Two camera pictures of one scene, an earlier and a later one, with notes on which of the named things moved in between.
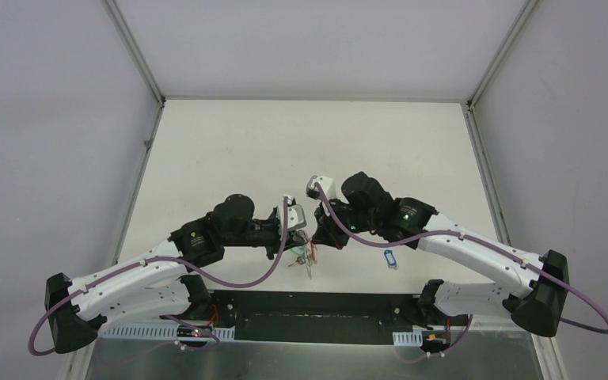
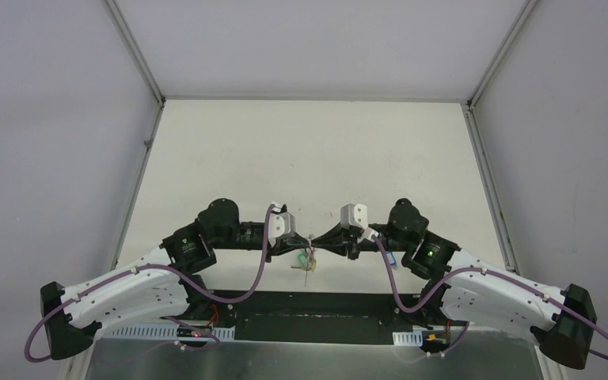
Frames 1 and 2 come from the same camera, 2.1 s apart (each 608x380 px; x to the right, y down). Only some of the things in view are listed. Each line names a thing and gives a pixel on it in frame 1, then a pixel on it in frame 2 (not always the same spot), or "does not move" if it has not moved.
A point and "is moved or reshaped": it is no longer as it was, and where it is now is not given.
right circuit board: (435, 341) does not move
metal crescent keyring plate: (307, 260) is moved or reshaped
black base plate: (317, 317) does not move
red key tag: (313, 250) does not move
